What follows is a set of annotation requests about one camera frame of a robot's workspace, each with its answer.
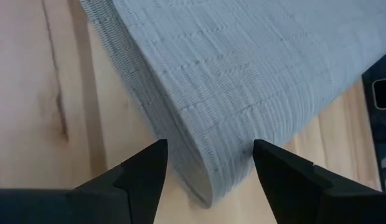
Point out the grey woven placemat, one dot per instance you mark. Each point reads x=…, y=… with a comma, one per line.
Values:
x=227, y=77

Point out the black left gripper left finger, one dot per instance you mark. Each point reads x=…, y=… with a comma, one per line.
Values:
x=140, y=186

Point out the dark blue cloth napkin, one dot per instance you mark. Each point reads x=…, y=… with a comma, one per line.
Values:
x=379, y=133

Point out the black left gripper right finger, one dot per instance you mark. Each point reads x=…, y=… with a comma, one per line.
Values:
x=289, y=186

